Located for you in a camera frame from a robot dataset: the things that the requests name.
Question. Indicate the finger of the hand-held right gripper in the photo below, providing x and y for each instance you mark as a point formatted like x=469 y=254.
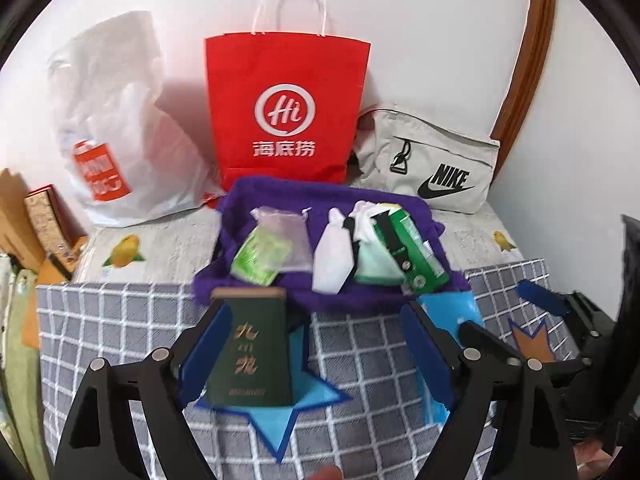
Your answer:
x=570 y=369
x=542 y=296

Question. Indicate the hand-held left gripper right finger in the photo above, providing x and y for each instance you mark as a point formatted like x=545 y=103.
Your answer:
x=425 y=345

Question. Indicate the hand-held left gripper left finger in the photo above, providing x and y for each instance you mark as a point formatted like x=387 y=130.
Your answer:
x=192 y=370

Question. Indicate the dark green box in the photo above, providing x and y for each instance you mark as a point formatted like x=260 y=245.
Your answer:
x=250 y=355

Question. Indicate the green carton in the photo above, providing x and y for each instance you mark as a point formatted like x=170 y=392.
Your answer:
x=420 y=260

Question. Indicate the green wipes packet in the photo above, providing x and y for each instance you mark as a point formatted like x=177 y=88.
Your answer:
x=260 y=255

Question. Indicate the clear plastic bag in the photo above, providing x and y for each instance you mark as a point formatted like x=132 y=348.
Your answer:
x=285 y=230

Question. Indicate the person's left hand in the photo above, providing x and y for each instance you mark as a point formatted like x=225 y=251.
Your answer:
x=325 y=474

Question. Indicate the blue tissue pack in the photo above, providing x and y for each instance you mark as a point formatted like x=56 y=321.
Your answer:
x=455 y=310

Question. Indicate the grey checked blanket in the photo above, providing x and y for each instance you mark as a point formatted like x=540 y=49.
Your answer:
x=360 y=355

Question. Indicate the lemon print bedsheet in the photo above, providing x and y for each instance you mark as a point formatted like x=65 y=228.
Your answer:
x=165 y=250

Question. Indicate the beige waist bag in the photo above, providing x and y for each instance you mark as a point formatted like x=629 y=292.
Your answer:
x=450 y=150

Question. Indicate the pale green quilt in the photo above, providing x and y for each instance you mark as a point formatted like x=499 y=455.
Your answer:
x=20 y=350

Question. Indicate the purple towel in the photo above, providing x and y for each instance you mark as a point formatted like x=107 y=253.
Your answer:
x=320 y=197

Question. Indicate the patterned brown box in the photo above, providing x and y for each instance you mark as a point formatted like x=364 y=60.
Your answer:
x=50 y=215

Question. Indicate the wooden headboard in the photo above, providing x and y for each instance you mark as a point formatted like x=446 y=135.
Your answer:
x=15 y=210

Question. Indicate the white plastic shopping bag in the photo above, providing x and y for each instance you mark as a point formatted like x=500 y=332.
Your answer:
x=125 y=135

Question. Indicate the red paper bag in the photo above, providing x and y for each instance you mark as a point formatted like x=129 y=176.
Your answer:
x=285 y=70

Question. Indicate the wooden door frame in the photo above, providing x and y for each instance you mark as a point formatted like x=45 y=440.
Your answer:
x=530 y=60

